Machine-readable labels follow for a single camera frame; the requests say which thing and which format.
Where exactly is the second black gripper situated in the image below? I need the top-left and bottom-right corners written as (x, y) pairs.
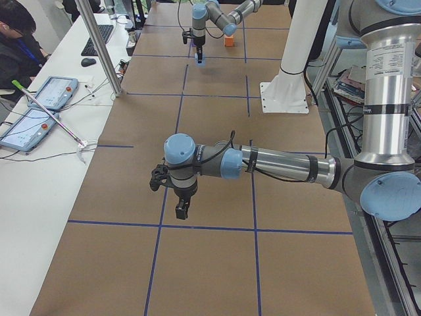
top-left (149, 165), bottom-right (198, 220)

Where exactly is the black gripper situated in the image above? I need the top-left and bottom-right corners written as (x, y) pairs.
top-left (182, 28), bottom-right (205, 63)

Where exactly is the blue foam block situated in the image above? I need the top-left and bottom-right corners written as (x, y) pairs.
top-left (195, 54), bottom-right (206, 67)

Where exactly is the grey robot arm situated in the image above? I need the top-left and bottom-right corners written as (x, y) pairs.
top-left (182, 0), bottom-right (263, 47)

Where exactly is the orange foam block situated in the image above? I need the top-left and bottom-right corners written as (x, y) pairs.
top-left (224, 35), bottom-right (235, 47)

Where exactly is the metal cup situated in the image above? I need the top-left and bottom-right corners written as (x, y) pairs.
top-left (128, 32), bottom-right (137, 43)

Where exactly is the black keyboard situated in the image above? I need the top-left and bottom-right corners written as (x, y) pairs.
top-left (80, 24), bottom-right (115, 57)

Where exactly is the black computer mouse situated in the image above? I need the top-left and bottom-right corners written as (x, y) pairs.
top-left (80, 57), bottom-right (97, 67)

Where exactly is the upper teach pendant tablet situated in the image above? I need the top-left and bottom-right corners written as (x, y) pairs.
top-left (34, 76), bottom-right (78, 112)

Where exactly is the teach pendant tablet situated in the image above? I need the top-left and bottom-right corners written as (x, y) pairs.
top-left (1, 108), bottom-right (56, 152)
top-left (34, 76), bottom-right (78, 112)

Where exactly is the stack of books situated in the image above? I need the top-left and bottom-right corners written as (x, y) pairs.
top-left (333, 65), bottom-right (366, 104)

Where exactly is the lower teach pendant tablet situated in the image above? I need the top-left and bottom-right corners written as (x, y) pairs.
top-left (1, 108), bottom-right (56, 152)

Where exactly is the seated person in black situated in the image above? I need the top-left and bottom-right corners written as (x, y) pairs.
top-left (1, 1), bottom-right (49, 89)

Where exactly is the metal rod with green tip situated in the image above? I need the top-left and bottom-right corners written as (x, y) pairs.
top-left (12, 80), bottom-right (87, 149)

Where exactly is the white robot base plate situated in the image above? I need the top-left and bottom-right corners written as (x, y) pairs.
top-left (259, 80), bottom-right (309, 114)

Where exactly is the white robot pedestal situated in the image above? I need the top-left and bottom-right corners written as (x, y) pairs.
top-left (280, 1), bottom-right (336, 75)

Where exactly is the aluminium frame post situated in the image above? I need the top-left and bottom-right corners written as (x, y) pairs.
top-left (75, 0), bottom-right (122, 97)

